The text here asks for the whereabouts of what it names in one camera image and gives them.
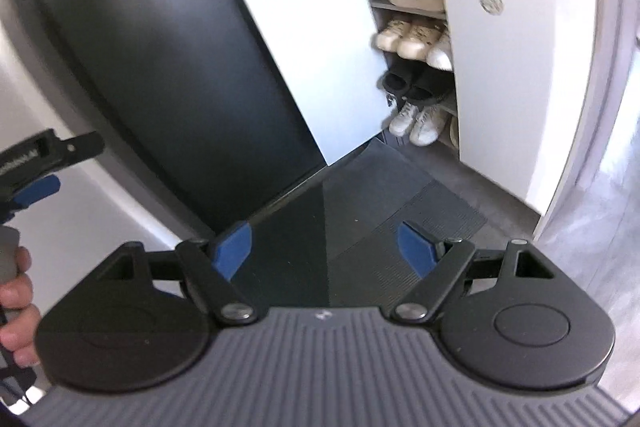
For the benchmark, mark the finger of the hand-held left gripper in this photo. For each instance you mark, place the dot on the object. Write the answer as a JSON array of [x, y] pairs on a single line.
[[42, 188], [80, 147]]

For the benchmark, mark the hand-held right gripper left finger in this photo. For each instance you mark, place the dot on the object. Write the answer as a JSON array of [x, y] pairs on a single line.
[[232, 247]]

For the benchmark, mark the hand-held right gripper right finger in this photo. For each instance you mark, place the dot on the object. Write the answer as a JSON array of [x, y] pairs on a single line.
[[415, 247]]

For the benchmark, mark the beige lace-up sneaker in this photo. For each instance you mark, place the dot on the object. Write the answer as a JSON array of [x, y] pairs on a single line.
[[402, 122], [427, 127]]

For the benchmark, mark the black slide sandal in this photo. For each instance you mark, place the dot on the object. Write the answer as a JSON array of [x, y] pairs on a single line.
[[425, 88], [397, 79]]

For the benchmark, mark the white cabinet door round sticker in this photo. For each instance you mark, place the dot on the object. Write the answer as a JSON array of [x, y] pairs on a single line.
[[510, 97]]

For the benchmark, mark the person's left hand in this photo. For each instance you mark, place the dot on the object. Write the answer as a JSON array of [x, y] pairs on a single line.
[[17, 302]]

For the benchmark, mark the grey striped door mat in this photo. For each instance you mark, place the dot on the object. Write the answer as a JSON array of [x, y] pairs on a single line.
[[350, 217]]

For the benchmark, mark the black entrance door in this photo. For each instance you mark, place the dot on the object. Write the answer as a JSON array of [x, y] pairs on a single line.
[[150, 32]]

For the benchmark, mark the plain white cabinet door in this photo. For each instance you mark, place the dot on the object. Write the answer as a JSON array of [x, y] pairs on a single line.
[[310, 47]]

